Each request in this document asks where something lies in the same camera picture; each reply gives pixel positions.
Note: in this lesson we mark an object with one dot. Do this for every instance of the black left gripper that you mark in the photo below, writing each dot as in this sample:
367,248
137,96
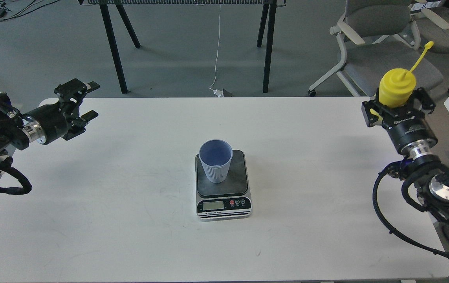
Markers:
61,120

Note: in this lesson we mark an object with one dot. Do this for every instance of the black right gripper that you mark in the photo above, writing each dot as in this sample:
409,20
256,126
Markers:
403,125

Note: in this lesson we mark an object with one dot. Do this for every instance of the yellow squeeze bottle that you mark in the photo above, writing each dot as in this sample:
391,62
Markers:
397,85

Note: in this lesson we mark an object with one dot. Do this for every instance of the blue ribbed plastic cup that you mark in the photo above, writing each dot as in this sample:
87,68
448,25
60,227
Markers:
215,157

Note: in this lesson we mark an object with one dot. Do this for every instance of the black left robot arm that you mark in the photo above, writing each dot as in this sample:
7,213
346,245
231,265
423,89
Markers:
12,181

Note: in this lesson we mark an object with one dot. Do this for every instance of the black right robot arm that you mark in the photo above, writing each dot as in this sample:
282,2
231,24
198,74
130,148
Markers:
425,179

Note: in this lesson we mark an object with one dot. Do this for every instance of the digital kitchen scale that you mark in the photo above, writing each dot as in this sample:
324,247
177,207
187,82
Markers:
229,199

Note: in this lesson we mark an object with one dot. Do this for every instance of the white power adapter on floor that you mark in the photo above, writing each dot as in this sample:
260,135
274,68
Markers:
222,93

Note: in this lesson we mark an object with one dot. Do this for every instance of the black legged background table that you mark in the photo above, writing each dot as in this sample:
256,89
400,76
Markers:
199,24

